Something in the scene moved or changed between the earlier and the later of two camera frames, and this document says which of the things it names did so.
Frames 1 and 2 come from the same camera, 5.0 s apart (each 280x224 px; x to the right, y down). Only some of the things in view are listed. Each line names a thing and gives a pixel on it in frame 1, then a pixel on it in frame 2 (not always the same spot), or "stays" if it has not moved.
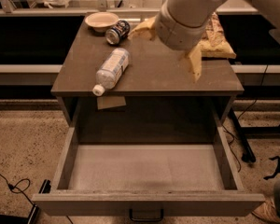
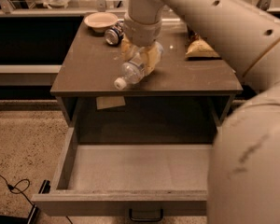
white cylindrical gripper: x=175 y=34 -> x=142 y=33
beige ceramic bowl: x=102 y=21 stays
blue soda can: x=118 y=33 stays
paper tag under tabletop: x=107 y=102 stays
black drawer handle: x=146 y=219 stays
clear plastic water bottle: x=110 y=70 -> x=133 y=72
